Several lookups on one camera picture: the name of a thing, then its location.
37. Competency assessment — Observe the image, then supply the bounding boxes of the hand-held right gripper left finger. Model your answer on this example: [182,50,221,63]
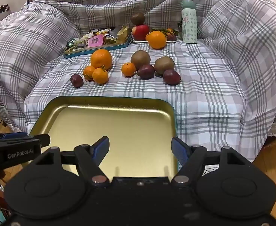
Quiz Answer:
[31,136,111,187]

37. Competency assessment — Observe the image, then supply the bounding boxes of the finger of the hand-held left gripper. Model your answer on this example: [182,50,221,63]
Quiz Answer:
[0,132,29,141]
[27,134,51,148]

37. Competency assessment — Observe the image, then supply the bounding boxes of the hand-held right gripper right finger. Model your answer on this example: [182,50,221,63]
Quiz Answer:
[171,137,252,187]

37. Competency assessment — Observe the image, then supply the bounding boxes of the gold rectangular tin tray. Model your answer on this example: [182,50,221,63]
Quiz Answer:
[28,96,179,177]

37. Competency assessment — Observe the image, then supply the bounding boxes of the large orange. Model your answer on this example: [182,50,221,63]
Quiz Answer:
[90,49,113,70]
[146,31,167,50]

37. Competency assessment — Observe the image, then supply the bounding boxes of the dark plum far left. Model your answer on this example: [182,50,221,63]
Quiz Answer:
[70,74,84,88]

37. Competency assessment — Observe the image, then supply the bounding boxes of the dark plum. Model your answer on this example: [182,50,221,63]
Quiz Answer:
[163,69,182,86]
[70,74,84,88]

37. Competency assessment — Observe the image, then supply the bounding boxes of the dark plum right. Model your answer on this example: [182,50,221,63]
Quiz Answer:
[163,69,182,86]

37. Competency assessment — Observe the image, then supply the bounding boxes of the brown kiwi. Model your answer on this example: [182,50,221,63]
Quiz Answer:
[130,50,151,70]
[130,12,145,26]
[154,56,175,75]

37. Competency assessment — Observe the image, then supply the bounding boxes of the tray of snack packets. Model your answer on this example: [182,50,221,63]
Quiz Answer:
[64,27,132,59]

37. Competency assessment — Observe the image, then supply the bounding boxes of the pile of assorted wrapped candies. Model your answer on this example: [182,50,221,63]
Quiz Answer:
[66,28,120,52]

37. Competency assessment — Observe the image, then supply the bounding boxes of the pink snack packet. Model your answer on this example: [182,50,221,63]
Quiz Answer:
[87,35,105,47]

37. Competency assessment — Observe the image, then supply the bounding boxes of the pale green plate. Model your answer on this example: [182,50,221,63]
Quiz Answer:
[132,28,179,44]

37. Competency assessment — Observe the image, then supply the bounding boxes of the gold paper bag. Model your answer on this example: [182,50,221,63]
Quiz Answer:
[117,26,129,40]

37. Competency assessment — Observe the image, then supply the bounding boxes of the silver foil packet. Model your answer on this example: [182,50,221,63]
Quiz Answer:
[110,27,122,38]

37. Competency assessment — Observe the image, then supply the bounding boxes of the red apple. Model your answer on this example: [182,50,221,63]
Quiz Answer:
[132,24,150,41]

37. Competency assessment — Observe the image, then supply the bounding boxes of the green cartoon cat water bottle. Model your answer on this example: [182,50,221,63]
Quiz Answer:
[180,0,198,44]

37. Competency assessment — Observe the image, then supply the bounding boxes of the dark patterned cloth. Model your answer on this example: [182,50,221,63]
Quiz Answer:
[0,3,12,16]

